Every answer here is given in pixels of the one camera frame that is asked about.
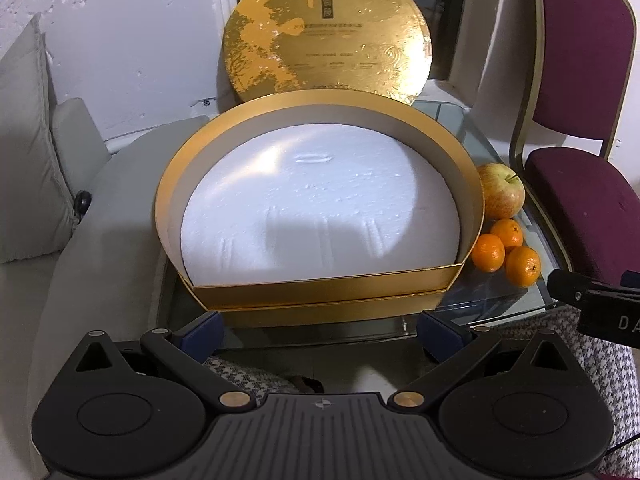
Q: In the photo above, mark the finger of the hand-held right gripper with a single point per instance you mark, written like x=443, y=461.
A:
x=565, y=285

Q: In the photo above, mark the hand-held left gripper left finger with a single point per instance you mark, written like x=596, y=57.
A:
x=202, y=336

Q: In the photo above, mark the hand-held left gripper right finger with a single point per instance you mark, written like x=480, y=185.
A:
x=440, y=335

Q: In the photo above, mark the round gold gift box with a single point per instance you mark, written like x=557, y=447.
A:
x=330, y=296

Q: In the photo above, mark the round gold box lid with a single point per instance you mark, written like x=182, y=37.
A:
x=325, y=25

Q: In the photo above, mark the small orange tangerine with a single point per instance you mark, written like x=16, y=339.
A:
x=507, y=233
x=487, y=253
x=523, y=266

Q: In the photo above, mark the yellow-red apple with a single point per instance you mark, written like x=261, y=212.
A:
x=500, y=191

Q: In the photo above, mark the white foam insert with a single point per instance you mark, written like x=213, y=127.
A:
x=320, y=210

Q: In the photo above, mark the small black object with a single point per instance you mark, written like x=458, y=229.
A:
x=82, y=202

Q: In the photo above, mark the maroon padded chair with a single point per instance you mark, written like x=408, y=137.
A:
x=580, y=60

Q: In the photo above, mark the small grey sofa cushion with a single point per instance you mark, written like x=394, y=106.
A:
x=80, y=145

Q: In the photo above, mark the large grey pillow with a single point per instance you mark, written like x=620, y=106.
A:
x=25, y=160

